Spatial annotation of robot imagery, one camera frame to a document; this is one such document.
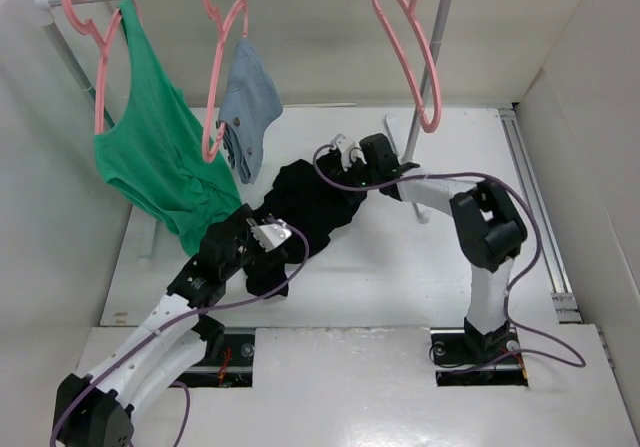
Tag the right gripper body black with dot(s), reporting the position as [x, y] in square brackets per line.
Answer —
[365, 175]

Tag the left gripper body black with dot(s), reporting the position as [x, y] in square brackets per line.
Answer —
[246, 246]

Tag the black t shirt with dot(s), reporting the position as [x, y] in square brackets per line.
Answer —
[303, 200]

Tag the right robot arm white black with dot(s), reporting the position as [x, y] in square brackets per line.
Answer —
[489, 230]

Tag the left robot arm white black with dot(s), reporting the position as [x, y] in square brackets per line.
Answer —
[101, 407]

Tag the middle pink hanger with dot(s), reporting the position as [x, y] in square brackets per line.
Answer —
[210, 145]

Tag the left pink hanger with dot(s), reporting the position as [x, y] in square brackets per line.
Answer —
[104, 43]

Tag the green tank top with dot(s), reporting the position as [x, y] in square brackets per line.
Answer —
[152, 155]

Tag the blue denim garment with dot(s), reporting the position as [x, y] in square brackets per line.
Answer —
[250, 105]

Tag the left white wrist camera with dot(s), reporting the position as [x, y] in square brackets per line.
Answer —
[271, 235]

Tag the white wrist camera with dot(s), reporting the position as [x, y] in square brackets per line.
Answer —
[349, 151]
[271, 235]

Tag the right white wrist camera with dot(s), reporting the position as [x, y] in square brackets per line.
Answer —
[349, 151]

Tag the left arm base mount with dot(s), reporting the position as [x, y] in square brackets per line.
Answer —
[231, 368]

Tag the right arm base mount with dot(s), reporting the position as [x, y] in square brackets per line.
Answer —
[457, 366]

